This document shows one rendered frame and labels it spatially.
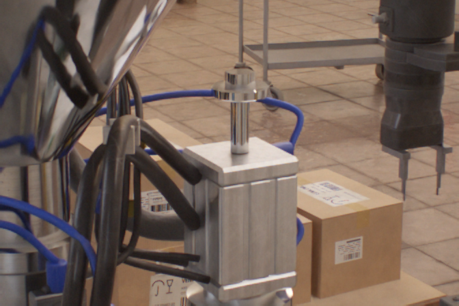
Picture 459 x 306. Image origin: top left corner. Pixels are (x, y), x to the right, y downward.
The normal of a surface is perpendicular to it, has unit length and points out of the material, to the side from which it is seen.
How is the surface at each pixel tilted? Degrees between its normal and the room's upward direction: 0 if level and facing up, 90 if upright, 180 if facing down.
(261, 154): 0
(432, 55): 90
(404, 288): 0
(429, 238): 0
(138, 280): 90
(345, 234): 90
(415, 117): 87
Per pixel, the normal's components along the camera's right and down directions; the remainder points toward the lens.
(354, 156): 0.00, -0.96
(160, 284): 0.49, 0.23
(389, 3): -0.79, 0.16
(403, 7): -0.49, 0.23
